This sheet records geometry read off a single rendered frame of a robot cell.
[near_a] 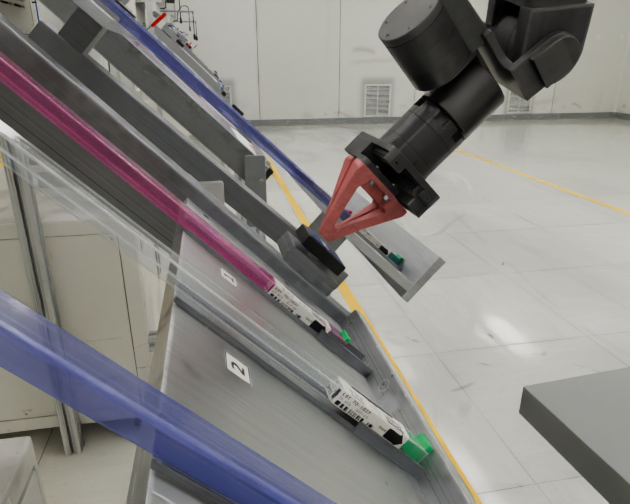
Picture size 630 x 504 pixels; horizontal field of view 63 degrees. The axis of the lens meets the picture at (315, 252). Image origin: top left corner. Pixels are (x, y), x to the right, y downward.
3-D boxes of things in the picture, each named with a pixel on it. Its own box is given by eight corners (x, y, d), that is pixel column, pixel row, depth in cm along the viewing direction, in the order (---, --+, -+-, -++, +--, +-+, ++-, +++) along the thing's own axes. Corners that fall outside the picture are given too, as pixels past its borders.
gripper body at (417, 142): (380, 163, 43) (446, 97, 42) (347, 143, 52) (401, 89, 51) (426, 214, 45) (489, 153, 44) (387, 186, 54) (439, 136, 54)
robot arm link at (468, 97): (522, 102, 46) (483, 88, 51) (489, 43, 42) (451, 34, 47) (465, 157, 47) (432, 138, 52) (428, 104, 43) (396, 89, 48)
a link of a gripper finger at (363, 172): (303, 221, 46) (379, 145, 45) (290, 200, 52) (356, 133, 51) (353, 268, 49) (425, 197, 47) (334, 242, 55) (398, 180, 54)
